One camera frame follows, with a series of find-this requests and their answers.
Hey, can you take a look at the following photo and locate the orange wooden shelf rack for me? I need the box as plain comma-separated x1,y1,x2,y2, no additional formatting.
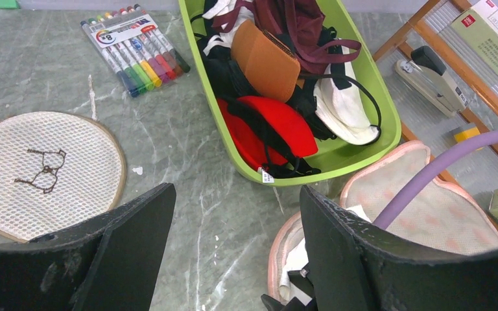
372,0,498,185

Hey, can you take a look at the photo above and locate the red bra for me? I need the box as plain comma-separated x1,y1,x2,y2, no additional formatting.
217,96,321,179

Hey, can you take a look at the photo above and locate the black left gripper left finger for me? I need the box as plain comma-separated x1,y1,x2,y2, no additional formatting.
0,183,176,310

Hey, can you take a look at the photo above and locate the maroon bra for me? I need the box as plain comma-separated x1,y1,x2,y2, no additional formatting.
204,1,362,75

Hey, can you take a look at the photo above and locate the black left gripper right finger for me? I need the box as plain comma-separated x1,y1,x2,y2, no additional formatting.
300,186,498,310

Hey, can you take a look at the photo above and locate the green plastic basket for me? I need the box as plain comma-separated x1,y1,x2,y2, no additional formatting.
179,1,401,187

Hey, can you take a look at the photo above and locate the grey black stapler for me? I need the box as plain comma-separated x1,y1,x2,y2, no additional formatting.
394,45,469,118

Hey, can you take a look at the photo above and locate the green white staple box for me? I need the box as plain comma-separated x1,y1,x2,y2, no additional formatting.
450,0,498,77

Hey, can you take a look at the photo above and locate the pack of coloured markers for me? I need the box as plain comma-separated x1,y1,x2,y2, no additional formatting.
80,4,191,98

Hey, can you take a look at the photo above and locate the peach floral mesh laundry bag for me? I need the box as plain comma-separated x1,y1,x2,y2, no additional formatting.
268,141,498,302

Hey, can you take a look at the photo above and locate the orange bra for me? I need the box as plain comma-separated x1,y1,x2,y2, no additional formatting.
231,19,300,102

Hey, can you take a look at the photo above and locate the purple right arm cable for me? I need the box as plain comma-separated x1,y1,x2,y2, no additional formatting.
372,130,498,231

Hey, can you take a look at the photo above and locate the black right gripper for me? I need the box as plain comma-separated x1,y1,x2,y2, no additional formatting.
261,268,318,311

